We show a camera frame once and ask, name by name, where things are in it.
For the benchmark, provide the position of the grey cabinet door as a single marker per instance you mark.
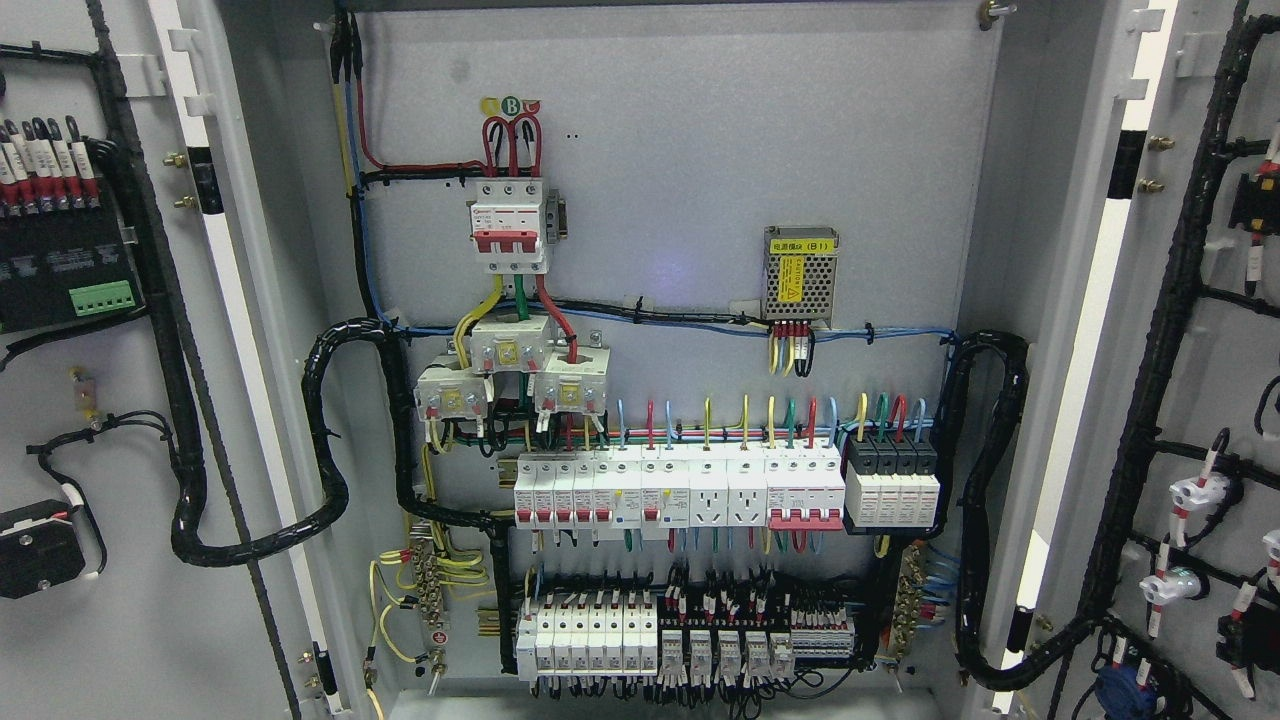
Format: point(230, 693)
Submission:
point(150, 637)
point(1135, 497)

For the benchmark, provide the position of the white current transformers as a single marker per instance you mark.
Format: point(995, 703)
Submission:
point(508, 354)

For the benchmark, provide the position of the white socket breaker row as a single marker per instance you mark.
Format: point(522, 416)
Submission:
point(607, 491)

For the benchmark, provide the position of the metal mesh power supply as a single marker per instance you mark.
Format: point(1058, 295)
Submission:
point(800, 273)

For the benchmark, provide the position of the red main circuit breaker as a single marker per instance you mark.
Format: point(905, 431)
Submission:
point(514, 222)

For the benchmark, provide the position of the black white surge protector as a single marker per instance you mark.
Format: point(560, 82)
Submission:
point(890, 485)

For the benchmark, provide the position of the white lower breaker row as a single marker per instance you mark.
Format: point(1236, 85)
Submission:
point(591, 635)

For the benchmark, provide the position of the brass ground terminal bar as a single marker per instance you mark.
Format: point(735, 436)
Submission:
point(907, 604)

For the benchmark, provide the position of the black digital power meter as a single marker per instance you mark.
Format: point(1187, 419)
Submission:
point(62, 266)

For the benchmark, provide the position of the red handle circuit breaker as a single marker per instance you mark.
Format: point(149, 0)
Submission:
point(806, 490)

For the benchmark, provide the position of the white rotary selector switch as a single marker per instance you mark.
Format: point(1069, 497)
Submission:
point(39, 548)

